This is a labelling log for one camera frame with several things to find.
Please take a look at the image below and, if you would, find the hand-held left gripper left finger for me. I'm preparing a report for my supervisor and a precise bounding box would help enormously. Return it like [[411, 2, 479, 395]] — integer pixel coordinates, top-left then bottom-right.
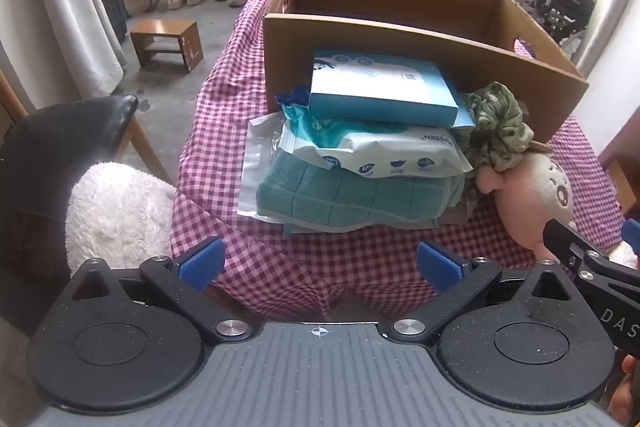
[[67, 236, 253, 344]]

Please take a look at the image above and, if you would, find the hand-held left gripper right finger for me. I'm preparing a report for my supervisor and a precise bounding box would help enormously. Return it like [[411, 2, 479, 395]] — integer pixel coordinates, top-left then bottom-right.
[[390, 241, 576, 343]]

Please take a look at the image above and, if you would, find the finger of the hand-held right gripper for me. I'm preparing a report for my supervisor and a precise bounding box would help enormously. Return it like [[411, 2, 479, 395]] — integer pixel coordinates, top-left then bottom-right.
[[542, 218, 640, 295], [621, 218, 640, 255]]

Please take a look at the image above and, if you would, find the pink plush doll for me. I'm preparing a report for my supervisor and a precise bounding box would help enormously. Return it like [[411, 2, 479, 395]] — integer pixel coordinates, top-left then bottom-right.
[[475, 140, 581, 260]]

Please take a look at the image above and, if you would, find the teal checked cloth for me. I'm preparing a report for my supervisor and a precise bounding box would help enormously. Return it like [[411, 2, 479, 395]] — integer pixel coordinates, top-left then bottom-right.
[[255, 152, 468, 238]]

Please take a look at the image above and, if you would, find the white blue wet wipes pack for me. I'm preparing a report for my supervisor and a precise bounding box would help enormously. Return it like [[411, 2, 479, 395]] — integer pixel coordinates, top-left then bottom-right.
[[274, 87, 473, 180]]

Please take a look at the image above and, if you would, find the green scrunchie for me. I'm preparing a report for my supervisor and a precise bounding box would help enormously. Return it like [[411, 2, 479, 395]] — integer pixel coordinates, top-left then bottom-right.
[[459, 82, 536, 172]]

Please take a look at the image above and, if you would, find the light blue box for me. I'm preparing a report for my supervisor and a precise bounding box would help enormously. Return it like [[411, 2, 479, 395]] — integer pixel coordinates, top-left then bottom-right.
[[308, 49, 476, 128]]

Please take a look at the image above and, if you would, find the person's right hand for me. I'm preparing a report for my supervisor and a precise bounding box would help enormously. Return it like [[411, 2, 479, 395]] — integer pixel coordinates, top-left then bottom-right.
[[606, 353, 640, 427]]

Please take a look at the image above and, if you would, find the white fluffy cushion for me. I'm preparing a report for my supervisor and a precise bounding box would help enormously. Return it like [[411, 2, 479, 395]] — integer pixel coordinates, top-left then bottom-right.
[[65, 162, 178, 275]]

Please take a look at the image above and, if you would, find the black padded wooden chair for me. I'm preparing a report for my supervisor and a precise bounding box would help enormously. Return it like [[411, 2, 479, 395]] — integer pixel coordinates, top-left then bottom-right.
[[0, 94, 176, 343]]

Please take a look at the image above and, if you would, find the small wooden stool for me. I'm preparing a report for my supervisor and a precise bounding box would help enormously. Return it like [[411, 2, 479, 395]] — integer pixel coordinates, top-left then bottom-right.
[[130, 19, 203, 74]]

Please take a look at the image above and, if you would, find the white curtain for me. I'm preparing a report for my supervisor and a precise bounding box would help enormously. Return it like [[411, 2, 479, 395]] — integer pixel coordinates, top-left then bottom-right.
[[0, 0, 128, 100]]

